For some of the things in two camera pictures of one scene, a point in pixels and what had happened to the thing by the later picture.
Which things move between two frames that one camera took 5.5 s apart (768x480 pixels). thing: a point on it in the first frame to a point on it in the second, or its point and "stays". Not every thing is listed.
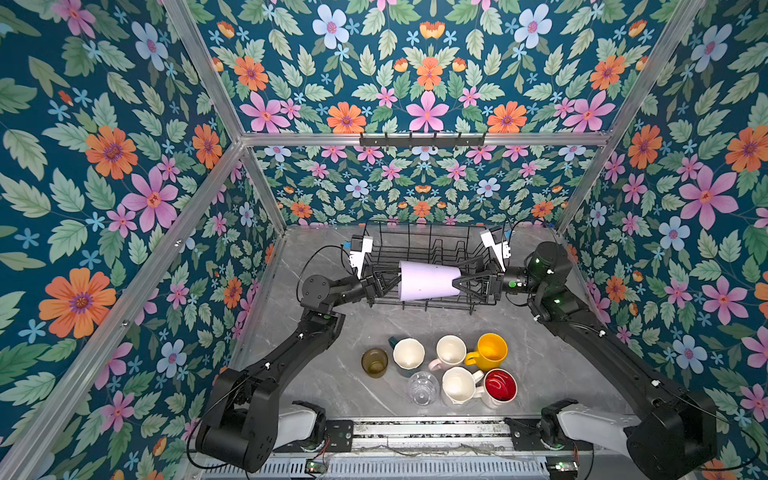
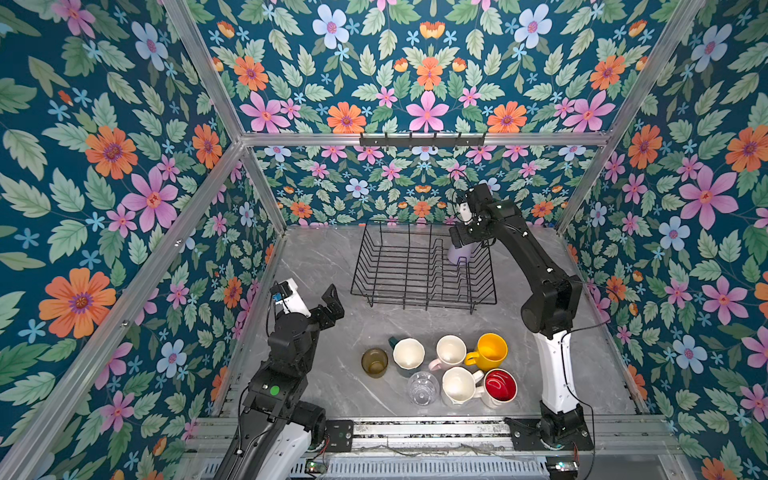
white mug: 459,384 stays
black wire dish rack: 419,265 stays
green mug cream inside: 408,353 stays
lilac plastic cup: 419,280 to 464,252
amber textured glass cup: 374,362 stays
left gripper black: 369,288 to 334,304
